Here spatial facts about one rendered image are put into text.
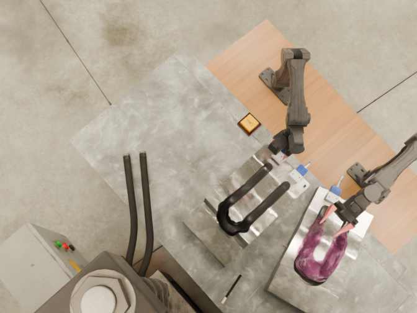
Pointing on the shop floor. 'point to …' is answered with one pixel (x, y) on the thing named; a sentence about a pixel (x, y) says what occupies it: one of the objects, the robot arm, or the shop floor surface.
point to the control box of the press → (37, 264)
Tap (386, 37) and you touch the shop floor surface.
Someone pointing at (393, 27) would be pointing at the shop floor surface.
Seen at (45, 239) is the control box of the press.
